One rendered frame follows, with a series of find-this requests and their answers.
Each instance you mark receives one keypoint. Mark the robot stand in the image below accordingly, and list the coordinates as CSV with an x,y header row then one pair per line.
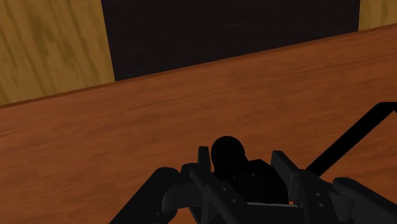
x,y
229,34

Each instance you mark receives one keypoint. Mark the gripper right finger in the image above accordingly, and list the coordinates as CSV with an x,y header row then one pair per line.
x,y
313,192

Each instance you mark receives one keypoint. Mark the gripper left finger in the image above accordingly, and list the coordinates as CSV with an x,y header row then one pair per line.
x,y
173,192

